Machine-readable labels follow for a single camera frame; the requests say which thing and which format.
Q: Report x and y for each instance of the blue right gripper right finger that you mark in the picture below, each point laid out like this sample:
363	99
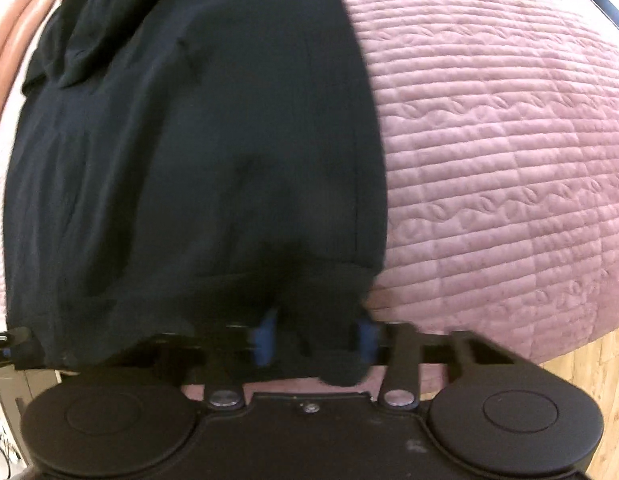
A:
368	340

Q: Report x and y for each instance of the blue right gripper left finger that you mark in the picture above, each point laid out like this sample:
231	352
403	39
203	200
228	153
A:
264	341

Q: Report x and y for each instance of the dark navy hooded sweatshirt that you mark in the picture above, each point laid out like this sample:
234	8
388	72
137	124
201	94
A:
182	166

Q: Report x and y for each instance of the purple quilted bedspread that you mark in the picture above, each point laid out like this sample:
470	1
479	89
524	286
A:
499	124

